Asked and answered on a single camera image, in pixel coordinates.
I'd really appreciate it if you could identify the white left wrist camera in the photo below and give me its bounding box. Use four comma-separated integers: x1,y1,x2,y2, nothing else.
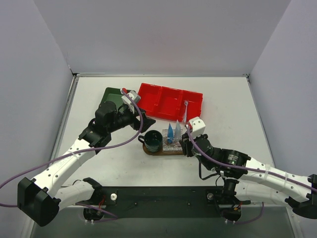
120,88,141,113

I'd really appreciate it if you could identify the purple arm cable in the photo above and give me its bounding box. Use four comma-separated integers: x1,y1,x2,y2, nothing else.
185,123,317,225
0,88,147,223

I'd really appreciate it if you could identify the green plastic bin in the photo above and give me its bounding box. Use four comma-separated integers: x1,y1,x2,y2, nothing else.
98,87,124,109

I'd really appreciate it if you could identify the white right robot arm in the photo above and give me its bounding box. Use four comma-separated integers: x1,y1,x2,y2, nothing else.
180,132,317,219

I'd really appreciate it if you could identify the white toothpaste tube orange cap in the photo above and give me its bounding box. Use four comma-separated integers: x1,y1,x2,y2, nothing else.
174,120,181,140

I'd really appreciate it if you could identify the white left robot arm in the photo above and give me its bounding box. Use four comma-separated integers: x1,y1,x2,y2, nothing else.
17,101,156,227

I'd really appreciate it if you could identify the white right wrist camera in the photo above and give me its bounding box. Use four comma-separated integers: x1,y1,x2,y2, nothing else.
185,117,206,138

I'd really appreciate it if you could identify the red compartment tray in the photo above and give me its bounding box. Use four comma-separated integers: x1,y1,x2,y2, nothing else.
138,83,203,122

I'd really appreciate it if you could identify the blue white toothpaste tube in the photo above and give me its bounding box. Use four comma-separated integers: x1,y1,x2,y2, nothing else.
167,124,174,144

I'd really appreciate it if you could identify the clear acrylic toothbrush holder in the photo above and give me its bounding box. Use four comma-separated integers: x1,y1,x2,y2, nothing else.
161,129,182,153

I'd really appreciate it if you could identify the oval wooden tray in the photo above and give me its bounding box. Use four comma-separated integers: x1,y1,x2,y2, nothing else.
143,144,184,156

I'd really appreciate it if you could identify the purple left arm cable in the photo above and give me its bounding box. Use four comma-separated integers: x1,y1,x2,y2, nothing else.
0,88,147,223

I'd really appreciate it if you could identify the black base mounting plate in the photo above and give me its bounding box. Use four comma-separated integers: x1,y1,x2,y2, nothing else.
82,186,251,218

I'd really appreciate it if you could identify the dark green mug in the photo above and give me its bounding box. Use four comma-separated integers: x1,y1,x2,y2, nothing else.
138,130,163,153

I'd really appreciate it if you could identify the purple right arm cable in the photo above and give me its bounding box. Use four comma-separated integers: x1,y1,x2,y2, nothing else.
185,123,317,225

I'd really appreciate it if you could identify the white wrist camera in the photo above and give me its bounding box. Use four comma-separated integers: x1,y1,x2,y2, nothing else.
120,88,141,113
185,117,206,138

